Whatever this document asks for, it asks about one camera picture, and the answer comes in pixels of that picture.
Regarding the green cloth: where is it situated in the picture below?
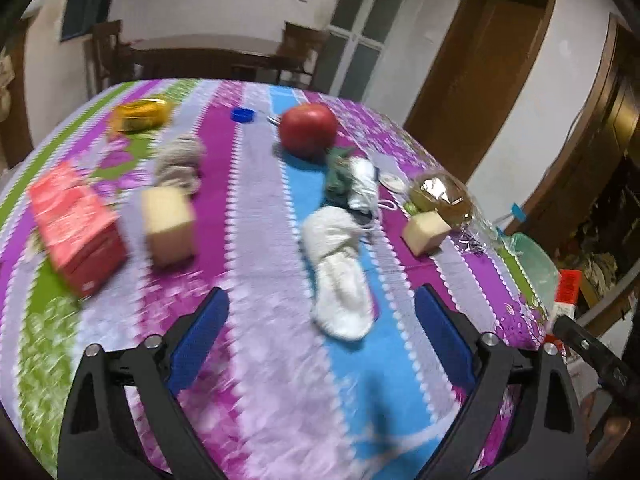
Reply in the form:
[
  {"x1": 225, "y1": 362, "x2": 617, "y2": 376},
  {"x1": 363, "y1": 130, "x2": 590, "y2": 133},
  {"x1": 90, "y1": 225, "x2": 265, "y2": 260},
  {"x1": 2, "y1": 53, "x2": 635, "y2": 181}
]
[{"x1": 324, "y1": 146, "x2": 354, "y2": 209}]

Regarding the small white round lid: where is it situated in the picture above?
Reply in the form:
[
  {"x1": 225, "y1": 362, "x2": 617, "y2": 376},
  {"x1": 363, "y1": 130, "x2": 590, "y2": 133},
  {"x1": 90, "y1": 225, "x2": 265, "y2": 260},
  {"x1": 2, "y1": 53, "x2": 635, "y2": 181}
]
[{"x1": 378, "y1": 172, "x2": 408, "y2": 194}]

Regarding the white face mask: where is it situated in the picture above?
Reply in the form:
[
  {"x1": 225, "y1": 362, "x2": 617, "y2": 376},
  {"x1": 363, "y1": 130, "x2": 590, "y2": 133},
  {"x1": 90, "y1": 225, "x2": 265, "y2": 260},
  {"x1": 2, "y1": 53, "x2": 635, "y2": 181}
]
[{"x1": 347, "y1": 157, "x2": 398, "y2": 231}]

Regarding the open dark wooden door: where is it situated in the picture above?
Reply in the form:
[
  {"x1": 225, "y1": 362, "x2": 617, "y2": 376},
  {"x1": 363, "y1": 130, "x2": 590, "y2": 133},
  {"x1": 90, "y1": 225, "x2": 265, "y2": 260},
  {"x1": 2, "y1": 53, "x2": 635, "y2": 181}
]
[{"x1": 506, "y1": 14, "x2": 639, "y2": 255}]

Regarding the wooden chair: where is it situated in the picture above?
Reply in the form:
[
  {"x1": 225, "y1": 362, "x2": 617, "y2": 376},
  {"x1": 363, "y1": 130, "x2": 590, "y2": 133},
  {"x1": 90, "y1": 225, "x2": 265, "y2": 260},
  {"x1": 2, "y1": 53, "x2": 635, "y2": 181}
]
[
  {"x1": 91, "y1": 20, "x2": 134, "y2": 92},
  {"x1": 277, "y1": 22, "x2": 330, "y2": 89}
]

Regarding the wooden chair left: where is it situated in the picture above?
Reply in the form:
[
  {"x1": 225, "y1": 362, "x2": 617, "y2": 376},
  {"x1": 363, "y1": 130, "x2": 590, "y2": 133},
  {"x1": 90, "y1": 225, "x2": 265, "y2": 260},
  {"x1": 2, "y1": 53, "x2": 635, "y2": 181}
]
[{"x1": 91, "y1": 20, "x2": 134, "y2": 92}]

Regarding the blue bottle cap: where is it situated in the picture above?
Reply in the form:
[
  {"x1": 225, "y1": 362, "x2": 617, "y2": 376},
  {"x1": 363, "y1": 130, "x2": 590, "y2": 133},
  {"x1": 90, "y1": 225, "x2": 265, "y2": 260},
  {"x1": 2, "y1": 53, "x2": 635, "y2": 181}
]
[{"x1": 230, "y1": 107, "x2": 255, "y2": 124}]

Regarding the orange sponge block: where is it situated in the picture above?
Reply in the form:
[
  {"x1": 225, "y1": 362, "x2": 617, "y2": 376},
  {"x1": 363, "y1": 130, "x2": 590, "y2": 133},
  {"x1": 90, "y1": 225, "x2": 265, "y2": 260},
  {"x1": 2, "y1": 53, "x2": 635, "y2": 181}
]
[{"x1": 141, "y1": 186, "x2": 196, "y2": 268}]

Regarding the green trash bin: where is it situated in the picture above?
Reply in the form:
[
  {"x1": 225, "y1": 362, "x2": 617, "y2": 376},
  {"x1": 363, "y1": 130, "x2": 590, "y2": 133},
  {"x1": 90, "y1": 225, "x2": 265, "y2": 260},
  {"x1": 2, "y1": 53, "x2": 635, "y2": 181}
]
[{"x1": 508, "y1": 233, "x2": 560, "y2": 313}]

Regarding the dark wooden dining table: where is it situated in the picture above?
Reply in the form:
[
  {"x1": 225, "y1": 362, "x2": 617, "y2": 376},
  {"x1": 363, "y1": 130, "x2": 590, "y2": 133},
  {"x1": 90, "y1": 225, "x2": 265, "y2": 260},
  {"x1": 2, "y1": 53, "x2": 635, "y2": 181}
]
[{"x1": 131, "y1": 34, "x2": 295, "y2": 81}]

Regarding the yellow sponge block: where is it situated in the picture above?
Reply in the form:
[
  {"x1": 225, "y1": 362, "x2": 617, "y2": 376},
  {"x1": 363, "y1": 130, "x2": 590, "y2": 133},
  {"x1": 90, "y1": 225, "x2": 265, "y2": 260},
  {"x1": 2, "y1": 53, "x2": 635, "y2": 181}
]
[{"x1": 401, "y1": 210, "x2": 451, "y2": 257}]

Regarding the red cigarette carton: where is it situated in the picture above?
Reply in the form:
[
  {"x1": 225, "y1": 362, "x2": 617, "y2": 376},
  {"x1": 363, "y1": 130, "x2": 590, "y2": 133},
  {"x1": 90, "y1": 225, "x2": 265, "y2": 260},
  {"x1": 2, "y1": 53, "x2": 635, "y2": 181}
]
[{"x1": 544, "y1": 269, "x2": 582, "y2": 342}]

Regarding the white glass double door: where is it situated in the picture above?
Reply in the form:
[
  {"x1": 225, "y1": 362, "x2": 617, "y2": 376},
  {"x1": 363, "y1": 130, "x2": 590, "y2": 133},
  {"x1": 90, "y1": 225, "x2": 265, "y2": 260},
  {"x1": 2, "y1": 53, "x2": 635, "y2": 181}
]
[{"x1": 311, "y1": 0, "x2": 404, "y2": 102}]

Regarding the wooden chair right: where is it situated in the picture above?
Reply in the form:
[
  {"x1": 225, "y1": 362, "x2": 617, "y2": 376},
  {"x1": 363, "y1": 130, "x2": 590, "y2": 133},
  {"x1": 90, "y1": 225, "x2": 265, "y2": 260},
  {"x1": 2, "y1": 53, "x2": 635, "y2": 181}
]
[{"x1": 277, "y1": 22, "x2": 330, "y2": 89}]

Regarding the yellow snack packet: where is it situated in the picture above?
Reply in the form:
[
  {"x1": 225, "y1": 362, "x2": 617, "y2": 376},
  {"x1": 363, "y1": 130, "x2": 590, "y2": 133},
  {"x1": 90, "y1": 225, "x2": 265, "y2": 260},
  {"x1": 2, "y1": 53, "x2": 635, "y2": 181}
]
[{"x1": 110, "y1": 98, "x2": 174, "y2": 133}]

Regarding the bread in clear bag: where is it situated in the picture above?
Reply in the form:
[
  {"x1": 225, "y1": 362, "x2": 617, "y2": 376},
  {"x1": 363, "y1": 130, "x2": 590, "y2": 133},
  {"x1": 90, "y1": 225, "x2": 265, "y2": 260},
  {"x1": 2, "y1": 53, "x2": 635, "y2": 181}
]
[{"x1": 408, "y1": 170, "x2": 498, "y2": 244}]

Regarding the red tissue box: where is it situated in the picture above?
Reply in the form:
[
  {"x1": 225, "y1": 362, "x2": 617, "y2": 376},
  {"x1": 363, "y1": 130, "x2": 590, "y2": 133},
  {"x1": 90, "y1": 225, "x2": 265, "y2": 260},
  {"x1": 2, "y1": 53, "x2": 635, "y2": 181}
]
[{"x1": 28, "y1": 162, "x2": 127, "y2": 298}]

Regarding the floral purple tablecloth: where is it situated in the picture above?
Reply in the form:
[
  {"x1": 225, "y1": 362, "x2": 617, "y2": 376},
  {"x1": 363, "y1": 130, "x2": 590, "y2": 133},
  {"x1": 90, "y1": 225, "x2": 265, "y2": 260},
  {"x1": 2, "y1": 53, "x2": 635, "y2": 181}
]
[{"x1": 1, "y1": 79, "x2": 544, "y2": 479}]

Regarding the white sock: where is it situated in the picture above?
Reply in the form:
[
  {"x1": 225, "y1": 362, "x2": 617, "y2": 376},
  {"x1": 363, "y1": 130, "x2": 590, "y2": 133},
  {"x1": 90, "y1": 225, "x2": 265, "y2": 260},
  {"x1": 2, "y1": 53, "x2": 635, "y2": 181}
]
[{"x1": 300, "y1": 206, "x2": 374, "y2": 342}]

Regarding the red apple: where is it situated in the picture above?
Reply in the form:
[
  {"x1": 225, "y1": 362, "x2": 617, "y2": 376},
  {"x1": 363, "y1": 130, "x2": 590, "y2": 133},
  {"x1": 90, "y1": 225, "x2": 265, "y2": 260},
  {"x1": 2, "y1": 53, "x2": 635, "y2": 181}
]
[{"x1": 278, "y1": 103, "x2": 338, "y2": 160}]

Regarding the brown wooden door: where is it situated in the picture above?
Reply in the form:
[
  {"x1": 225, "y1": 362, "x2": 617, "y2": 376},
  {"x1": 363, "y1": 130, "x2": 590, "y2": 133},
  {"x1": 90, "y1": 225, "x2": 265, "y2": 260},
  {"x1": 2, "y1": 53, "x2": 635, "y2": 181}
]
[{"x1": 404, "y1": 0, "x2": 556, "y2": 182}]

